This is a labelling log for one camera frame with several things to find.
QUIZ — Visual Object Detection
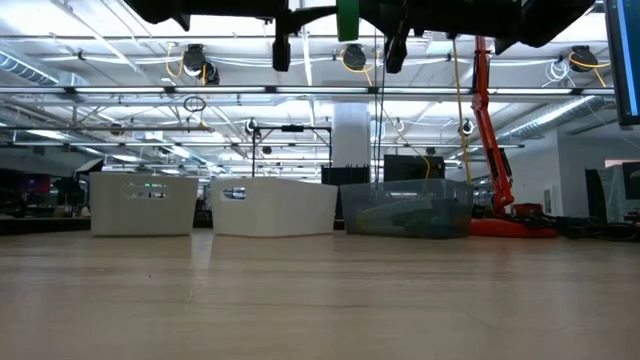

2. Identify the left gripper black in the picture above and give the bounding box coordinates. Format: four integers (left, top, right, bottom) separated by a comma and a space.
272, 5, 337, 72

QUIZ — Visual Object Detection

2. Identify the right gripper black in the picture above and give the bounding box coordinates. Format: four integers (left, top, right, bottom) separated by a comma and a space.
358, 0, 521, 75

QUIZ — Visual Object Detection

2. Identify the distant black monitor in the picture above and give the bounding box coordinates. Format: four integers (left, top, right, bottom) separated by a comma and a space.
321, 166, 372, 187

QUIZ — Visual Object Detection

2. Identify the red desk lamp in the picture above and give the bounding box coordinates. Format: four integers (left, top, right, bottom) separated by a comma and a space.
469, 34, 559, 239

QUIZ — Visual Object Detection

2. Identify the white plastic bin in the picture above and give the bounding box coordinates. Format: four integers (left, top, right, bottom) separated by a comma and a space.
209, 177, 339, 238

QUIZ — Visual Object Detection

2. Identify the smoky transparent plastic bin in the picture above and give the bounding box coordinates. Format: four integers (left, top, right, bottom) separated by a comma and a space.
339, 178, 475, 240

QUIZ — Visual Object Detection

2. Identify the computer monitor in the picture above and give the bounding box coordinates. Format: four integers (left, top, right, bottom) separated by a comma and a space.
603, 0, 640, 126

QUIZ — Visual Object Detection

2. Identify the grey plastic bin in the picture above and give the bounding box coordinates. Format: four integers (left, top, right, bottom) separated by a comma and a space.
89, 172, 200, 237

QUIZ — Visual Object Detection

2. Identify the black ceiling cable reel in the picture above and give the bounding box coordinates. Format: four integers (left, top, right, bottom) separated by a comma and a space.
341, 43, 369, 72
182, 43, 221, 86
569, 45, 600, 74

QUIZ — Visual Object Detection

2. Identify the distant black metal frame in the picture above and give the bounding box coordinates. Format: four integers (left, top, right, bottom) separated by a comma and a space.
251, 124, 334, 179

